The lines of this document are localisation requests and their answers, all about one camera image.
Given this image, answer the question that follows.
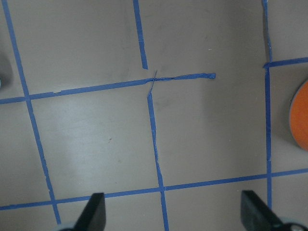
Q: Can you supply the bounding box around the orange can with grey lid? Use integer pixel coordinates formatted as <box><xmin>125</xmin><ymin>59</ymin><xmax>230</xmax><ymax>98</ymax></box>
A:
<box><xmin>289</xmin><ymin>80</ymin><xmax>308</xmax><ymax>151</ymax></box>

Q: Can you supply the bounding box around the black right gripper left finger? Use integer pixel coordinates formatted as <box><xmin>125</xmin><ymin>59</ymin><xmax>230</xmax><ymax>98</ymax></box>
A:
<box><xmin>75</xmin><ymin>193</ymin><xmax>106</xmax><ymax>231</ymax></box>

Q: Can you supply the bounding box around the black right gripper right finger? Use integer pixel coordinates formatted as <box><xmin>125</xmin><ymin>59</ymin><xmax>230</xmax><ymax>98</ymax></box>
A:
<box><xmin>241</xmin><ymin>190</ymin><xmax>291</xmax><ymax>231</ymax></box>

